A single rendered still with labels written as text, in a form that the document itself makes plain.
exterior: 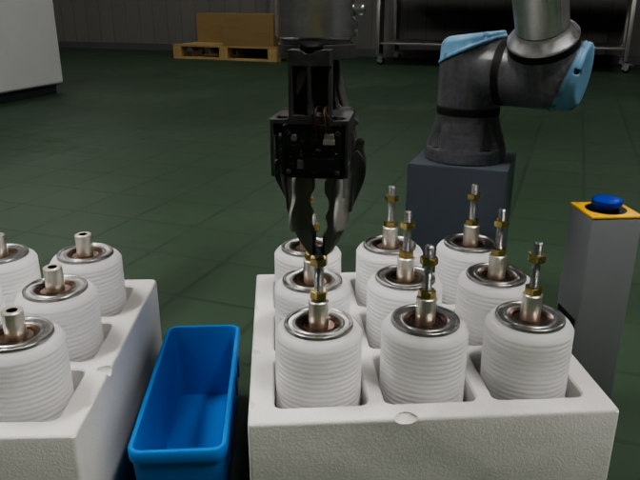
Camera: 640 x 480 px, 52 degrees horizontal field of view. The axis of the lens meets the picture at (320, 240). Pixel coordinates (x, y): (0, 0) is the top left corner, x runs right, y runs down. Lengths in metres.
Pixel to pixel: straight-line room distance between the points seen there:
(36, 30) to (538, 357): 4.20
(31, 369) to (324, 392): 0.30
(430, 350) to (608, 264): 0.36
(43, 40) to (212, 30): 3.28
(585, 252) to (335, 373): 0.42
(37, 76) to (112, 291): 3.74
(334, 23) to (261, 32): 6.31
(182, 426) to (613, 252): 0.65
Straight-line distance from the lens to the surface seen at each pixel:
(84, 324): 0.84
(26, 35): 4.58
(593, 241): 0.95
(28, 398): 0.75
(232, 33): 7.05
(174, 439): 0.98
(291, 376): 0.71
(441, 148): 1.24
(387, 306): 0.81
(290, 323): 0.72
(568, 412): 0.75
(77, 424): 0.73
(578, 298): 0.98
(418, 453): 0.73
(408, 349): 0.70
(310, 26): 0.59
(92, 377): 0.80
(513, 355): 0.74
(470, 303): 0.85
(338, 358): 0.69
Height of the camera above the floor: 0.58
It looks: 20 degrees down
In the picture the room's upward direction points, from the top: straight up
